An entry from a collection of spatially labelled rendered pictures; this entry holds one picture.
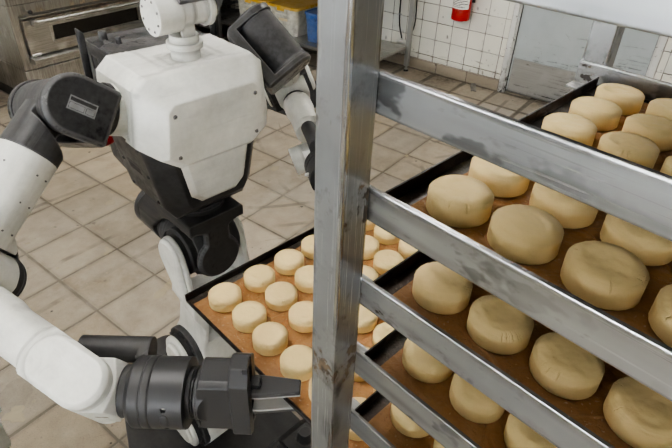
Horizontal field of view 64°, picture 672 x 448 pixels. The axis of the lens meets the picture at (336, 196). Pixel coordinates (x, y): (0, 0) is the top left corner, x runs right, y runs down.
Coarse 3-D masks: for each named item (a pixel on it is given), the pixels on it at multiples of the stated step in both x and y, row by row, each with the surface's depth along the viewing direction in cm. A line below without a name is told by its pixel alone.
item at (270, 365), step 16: (304, 256) 93; (240, 288) 86; (208, 304) 83; (224, 320) 80; (272, 320) 80; (288, 320) 81; (240, 336) 78; (288, 336) 78; (304, 336) 78; (368, 336) 78; (256, 352) 75; (272, 368) 73; (304, 384) 71; (368, 384) 71; (304, 400) 69
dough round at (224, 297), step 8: (216, 288) 83; (224, 288) 83; (232, 288) 83; (208, 296) 82; (216, 296) 82; (224, 296) 82; (232, 296) 82; (240, 296) 82; (216, 304) 80; (224, 304) 80; (232, 304) 81; (224, 312) 81
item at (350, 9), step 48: (336, 0) 32; (384, 0) 33; (336, 48) 33; (336, 96) 35; (336, 144) 37; (336, 192) 38; (336, 240) 41; (336, 288) 43; (336, 336) 46; (336, 384) 50; (336, 432) 54
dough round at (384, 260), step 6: (378, 252) 92; (384, 252) 92; (390, 252) 92; (396, 252) 92; (378, 258) 90; (384, 258) 90; (390, 258) 90; (396, 258) 90; (402, 258) 91; (378, 264) 89; (384, 264) 89; (390, 264) 89; (396, 264) 89; (378, 270) 90; (384, 270) 89
